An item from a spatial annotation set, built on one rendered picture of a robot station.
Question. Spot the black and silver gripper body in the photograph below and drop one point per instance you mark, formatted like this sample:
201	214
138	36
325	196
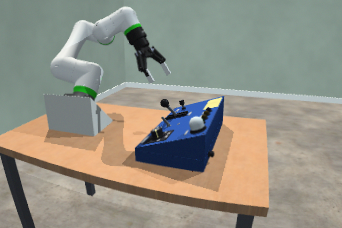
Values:
141	46

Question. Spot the blue control panel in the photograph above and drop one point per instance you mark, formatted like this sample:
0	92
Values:
183	139

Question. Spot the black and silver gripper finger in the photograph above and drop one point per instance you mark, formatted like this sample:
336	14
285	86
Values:
142	62
159	59

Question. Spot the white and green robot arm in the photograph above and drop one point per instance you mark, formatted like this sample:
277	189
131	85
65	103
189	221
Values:
87	76

